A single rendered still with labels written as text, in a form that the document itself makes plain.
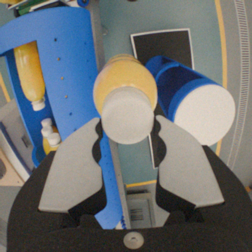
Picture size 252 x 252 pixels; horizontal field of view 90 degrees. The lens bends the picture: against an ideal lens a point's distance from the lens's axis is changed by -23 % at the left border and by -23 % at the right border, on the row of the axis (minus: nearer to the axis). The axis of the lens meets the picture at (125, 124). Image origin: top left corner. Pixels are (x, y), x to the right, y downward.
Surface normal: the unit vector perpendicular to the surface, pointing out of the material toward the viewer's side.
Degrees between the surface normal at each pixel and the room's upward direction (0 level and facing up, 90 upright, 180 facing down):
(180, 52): 0
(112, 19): 0
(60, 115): 28
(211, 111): 0
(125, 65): 77
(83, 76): 57
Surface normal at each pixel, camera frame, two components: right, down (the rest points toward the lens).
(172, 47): 0.02, 0.50
